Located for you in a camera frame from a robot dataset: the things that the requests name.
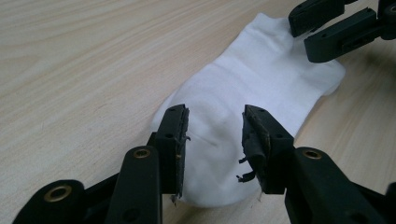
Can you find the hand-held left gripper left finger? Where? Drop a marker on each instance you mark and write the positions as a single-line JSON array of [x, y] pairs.
[[169, 146]]

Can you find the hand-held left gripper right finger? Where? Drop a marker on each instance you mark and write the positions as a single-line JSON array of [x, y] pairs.
[[271, 155]]

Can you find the white sock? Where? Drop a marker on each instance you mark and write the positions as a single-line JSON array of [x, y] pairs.
[[249, 93]]

